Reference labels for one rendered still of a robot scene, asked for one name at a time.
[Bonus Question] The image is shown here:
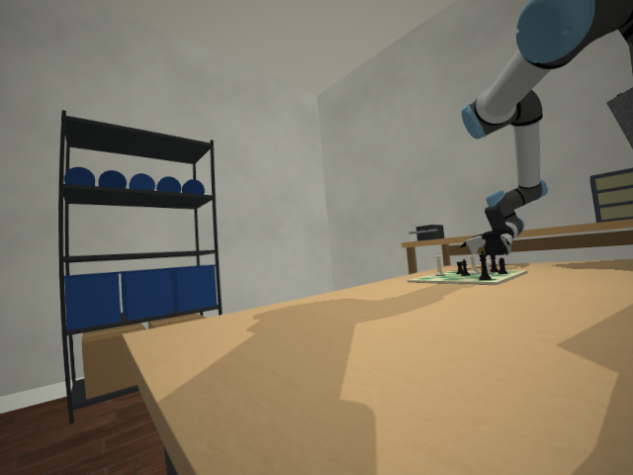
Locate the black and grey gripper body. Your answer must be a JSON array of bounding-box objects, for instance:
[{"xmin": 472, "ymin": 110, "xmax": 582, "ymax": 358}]
[{"xmin": 484, "ymin": 226, "xmax": 514, "ymax": 255}]

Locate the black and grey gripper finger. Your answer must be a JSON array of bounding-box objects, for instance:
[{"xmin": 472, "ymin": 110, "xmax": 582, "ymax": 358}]
[
  {"xmin": 498, "ymin": 232, "xmax": 512, "ymax": 253},
  {"xmin": 459, "ymin": 234, "xmax": 487, "ymax": 255}
]

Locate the green and cream chessboard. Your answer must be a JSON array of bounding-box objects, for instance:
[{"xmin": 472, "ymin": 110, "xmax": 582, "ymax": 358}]
[{"xmin": 407, "ymin": 270, "xmax": 527, "ymax": 285}]

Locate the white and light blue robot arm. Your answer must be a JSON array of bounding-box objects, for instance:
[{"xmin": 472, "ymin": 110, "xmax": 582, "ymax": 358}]
[{"xmin": 462, "ymin": 0, "xmax": 633, "ymax": 240}]

